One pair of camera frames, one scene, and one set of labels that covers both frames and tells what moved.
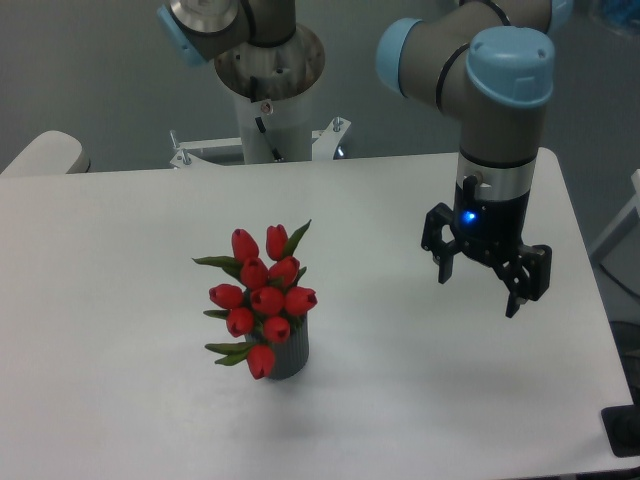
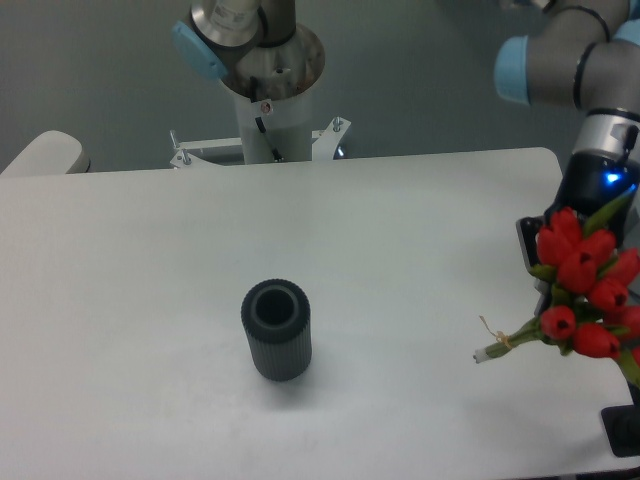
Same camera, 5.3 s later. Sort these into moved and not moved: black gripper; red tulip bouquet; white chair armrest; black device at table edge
Moved: black gripper; red tulip bouquet
Not moved: black device at table edge; white chair armrest
